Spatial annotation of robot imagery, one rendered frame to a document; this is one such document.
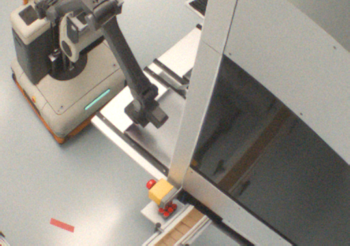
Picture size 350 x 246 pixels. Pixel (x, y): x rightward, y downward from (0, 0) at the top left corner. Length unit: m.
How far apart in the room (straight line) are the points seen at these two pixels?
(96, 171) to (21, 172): 0.52
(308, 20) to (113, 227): 2.14
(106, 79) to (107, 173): 0.52
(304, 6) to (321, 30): 0.06
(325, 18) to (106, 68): 2.15
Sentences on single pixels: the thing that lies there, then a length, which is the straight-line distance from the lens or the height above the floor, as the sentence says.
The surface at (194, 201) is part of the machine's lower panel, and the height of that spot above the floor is 0.88.
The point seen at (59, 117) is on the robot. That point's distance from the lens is 2.76.
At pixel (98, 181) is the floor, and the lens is 2.89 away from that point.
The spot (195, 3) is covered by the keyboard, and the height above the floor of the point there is 0.83.
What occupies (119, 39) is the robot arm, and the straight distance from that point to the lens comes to 1.65.
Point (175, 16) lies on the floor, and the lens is 3.52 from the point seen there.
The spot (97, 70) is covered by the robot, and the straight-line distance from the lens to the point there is 2.90.
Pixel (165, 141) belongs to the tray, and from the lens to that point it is 2.02.
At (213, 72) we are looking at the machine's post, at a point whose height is 1.72.
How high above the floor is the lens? 2.70
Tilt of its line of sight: 61 degrees down
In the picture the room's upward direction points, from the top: 12 degrees clockwise
